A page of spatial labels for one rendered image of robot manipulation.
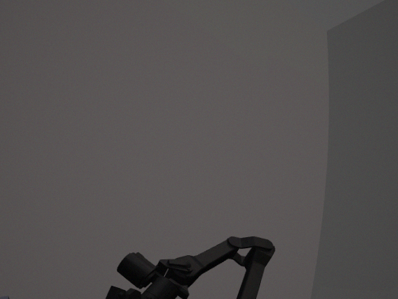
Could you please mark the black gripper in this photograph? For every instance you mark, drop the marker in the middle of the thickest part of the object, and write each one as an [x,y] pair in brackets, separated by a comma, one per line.
[150,296]

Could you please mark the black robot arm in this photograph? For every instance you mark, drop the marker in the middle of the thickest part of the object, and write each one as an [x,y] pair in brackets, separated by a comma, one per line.
[184,271]

